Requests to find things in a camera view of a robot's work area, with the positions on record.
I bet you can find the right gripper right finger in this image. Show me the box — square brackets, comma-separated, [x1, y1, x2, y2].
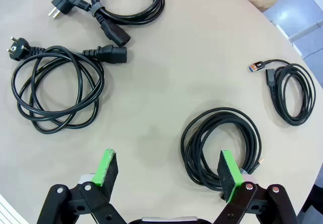
[213, 149, 299, 224]

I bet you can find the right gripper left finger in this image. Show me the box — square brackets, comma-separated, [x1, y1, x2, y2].
[36, 147, 127, 224]

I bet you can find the black braided USB-C cable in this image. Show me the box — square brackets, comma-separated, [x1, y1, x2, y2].
[180, 107, 265, 192]

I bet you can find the black USB extension cable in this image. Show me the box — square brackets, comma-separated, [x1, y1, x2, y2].
[247, 59, 316, 127]

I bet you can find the black power cable straight plug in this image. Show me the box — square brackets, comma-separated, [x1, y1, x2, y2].
[5, 36, 128, 135]

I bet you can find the aluminium frame rail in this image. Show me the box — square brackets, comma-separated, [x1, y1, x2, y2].
[0, 193, 28, 224]

